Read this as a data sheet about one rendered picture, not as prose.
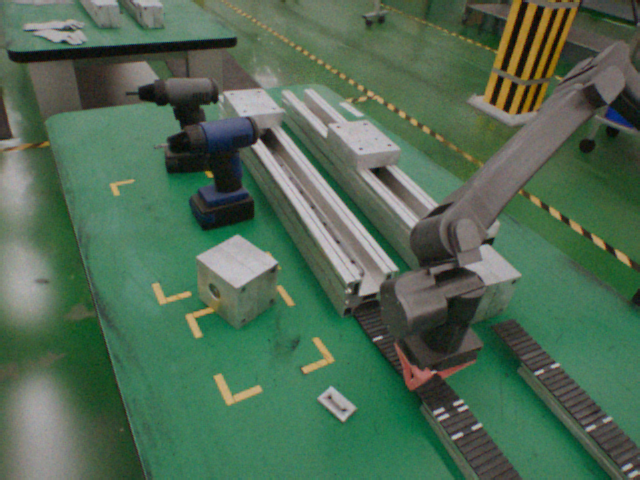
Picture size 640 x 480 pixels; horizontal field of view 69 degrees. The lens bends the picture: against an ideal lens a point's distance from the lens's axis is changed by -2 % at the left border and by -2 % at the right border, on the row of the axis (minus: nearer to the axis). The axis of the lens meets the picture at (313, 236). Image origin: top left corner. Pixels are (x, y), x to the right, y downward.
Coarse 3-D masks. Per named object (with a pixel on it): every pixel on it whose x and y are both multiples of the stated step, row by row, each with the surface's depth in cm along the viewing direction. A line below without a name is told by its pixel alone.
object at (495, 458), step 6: (498, 450) 61; (486, 456) 61; (492, 456) 61; (498, 456) 61; (504, 456) 61; (474, 462) 60; (480, 462) 60; (486, 462) 60; (492, 462) 60; (498, 462) 60; (504, 462) 60; (474, 468) 59; (480, 468) 59; (486, 468) 59; (492, 468) 59; (480, 474) 59
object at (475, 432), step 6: (474, 426) 64; (480, 426) 64; (462, 432) 63; (468, 432) 63; (474, 432) 63; (480, 432) 63; (486, 432) 63; (456, 438) 62; (462, 438) 62; (468, 438) 62; (474, 438) 62; (480, 438) 63; (456, 444) 62; (462, 444) 61
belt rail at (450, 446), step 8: (424, 408) 68; (432, 416) 67; (432, 424) 67; (440, 432) 65; (448, 440) 64; (448, 448) 64; (456, 448) 62; (456, 456) 63; (464, 464) 62; (464, 472) 62; (472, 472) 60
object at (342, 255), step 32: (256, 160) 111; (288, 160) 112; (288, 192) 97; (320, 192) 99; (288, 224) 99; (320, 224) 89; (352, 224) 90; (320, 256) 86; (352, 256) 87; (384, 256) 83; (352, 288) 79
